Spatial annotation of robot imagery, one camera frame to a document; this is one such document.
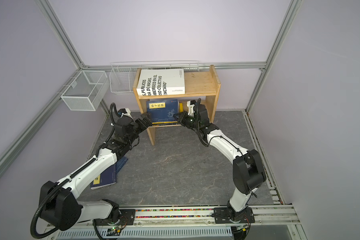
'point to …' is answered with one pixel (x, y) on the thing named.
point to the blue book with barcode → (163, 110)
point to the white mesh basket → (86, 91)
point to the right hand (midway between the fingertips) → (172, 116)
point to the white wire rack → (122, 73)
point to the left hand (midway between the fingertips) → (147, 118)
